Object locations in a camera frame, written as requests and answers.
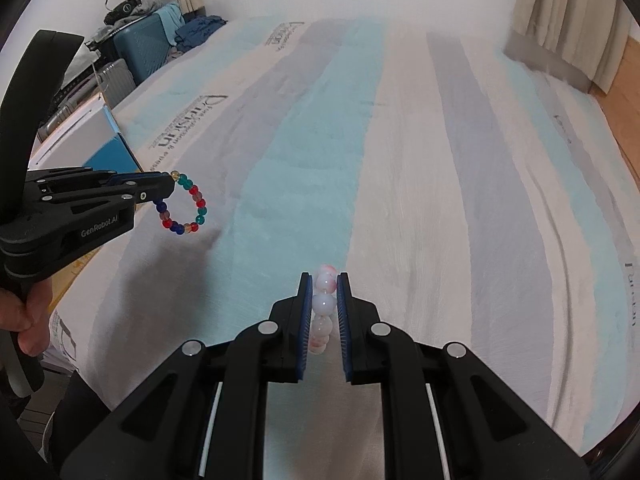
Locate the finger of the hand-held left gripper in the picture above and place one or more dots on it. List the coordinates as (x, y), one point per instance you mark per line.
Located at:
(122, 179)
(155, 191)

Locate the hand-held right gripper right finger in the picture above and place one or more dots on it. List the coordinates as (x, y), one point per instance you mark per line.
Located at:
(365, 340)

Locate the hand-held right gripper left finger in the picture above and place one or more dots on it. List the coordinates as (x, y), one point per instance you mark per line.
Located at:
(280, 340)

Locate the blue and white cardboard box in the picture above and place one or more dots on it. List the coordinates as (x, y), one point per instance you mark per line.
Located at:
(75, 135)

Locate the person's left hand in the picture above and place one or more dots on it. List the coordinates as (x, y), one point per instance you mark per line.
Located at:
(30, 320)

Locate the silver suitcase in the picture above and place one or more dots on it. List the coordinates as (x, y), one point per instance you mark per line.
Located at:
(112, 80)

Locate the teal suitcase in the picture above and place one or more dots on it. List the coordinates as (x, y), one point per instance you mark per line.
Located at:
(142, 45)

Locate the light blue cloth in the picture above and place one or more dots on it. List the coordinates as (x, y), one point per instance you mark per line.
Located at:
(171, 22)

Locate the dark blue clothes pile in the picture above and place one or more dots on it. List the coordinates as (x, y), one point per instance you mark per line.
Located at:
(200, 32)

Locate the black bag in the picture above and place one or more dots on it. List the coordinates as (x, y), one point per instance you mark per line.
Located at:
(127, 9)

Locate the wide beige curtain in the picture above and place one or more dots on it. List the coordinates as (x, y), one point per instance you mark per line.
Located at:
(570, 25)

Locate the wooden wall panel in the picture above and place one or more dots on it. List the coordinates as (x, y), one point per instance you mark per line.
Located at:
(620, 100)

